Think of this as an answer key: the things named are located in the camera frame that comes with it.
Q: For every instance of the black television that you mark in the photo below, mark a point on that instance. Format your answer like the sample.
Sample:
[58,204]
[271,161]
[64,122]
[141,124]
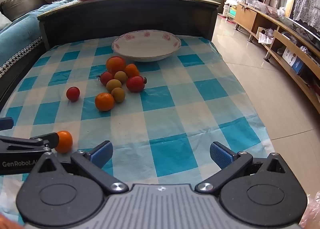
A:
[307,35]

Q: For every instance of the red cherry tomato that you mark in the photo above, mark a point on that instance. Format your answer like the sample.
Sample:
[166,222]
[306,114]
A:
[135,84]
[73,94]
[106,78]

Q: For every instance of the white lace cloth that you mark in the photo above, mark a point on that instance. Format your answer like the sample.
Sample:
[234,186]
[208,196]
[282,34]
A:
[307,1]

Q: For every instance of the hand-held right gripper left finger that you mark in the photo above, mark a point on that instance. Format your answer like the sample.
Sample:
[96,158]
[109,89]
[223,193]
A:
[102,154]

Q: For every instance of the white paper bundle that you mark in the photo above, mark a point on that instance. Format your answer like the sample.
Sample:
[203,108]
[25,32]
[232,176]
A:
[265,36]

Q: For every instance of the white floral plate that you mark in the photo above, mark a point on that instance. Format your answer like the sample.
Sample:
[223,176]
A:
[146,46]

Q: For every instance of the dark coffee table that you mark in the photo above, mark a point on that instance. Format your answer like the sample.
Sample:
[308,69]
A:
[125,19]

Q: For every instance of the brown longan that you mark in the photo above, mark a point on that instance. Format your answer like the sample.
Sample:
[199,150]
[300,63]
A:
[113,85]
[118,95]
[120,76]

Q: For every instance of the orange mandarin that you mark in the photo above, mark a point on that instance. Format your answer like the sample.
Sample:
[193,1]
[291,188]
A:
[104,102]
[132,69]
[64,142]

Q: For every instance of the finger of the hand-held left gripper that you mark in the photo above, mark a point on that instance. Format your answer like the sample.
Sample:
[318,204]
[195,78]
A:
[50,140]
[6,124]

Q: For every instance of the blue white checked tablecloth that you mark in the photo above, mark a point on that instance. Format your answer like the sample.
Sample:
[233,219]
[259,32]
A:
[175,119]

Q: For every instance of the blue white box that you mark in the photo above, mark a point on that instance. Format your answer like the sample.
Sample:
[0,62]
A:
[291,59]

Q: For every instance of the wooden television cabinet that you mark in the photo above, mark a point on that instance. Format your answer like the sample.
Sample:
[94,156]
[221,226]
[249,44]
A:
[247,16]

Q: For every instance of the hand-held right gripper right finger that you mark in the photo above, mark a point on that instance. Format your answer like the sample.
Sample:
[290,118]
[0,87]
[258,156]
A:
[221,155]

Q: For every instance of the grey sofa with pillows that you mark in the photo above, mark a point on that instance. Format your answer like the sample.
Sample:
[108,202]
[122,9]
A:
[17,41]

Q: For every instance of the large red orange nectarine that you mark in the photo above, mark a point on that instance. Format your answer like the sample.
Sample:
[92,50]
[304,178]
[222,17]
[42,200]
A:
[115,65]

